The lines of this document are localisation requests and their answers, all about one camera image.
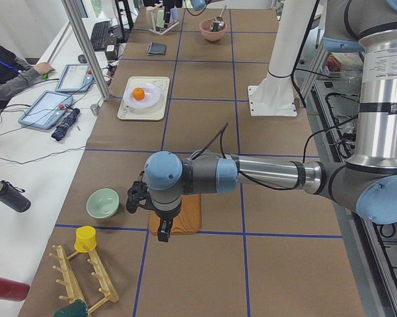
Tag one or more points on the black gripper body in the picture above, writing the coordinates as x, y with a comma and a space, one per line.
165, 218
166, 15

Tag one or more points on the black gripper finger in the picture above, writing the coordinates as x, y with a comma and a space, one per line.
166, 18
164, 230

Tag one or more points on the white plate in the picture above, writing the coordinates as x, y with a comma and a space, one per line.
152, 96

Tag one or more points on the orange fruit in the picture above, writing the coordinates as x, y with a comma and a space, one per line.
138, 93

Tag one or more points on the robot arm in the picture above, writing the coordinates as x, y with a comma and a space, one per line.
197, 5
209, 84

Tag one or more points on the blue plastic cup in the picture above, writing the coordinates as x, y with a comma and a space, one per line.
174, 13

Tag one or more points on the green plastic cup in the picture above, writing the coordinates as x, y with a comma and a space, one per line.
160, 18

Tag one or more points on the wooden cutting board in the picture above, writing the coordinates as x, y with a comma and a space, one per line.
188, 220

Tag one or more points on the folded grey cloth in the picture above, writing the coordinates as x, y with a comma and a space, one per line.
156, 49

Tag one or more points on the pink bowl with ice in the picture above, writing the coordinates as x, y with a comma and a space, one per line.
206, 29

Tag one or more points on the metal scoop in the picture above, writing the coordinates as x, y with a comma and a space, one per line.
218, 23

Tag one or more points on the light green bowl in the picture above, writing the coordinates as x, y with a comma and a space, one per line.
103, 203

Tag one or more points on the black keyboard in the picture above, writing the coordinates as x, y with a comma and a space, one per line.
99, 35

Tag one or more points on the yellow plastic cup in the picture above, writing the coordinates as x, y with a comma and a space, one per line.
85, 239

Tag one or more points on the computer mouse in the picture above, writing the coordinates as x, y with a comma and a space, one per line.
82, 59

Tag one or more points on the far teach pendant tablet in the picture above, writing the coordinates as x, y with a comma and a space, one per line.
75, 78

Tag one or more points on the teach pendant tablet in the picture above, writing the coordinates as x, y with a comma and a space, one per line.
47, 110
75, 78

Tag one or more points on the wooden mug rack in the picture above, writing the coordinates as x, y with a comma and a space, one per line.
83, 277

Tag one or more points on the dark green cup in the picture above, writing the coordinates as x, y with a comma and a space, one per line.
77, 308

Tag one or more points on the folded navy umbrella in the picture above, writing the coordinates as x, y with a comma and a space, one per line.
62, 129

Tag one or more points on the black water bottle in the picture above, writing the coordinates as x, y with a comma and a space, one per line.
13, 197

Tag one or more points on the near teach pendant tablet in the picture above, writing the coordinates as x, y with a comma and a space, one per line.
47, 110

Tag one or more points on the seated person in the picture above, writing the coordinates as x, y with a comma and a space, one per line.
16, 75

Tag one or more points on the red bottle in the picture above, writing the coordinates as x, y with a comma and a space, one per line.
13, 290

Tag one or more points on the white wire cup rack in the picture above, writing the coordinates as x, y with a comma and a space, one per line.
152, 14

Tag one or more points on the aluminium frame post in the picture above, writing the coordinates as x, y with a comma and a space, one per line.
86, 46

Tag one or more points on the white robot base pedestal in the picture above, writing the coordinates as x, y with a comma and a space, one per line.
274, 96

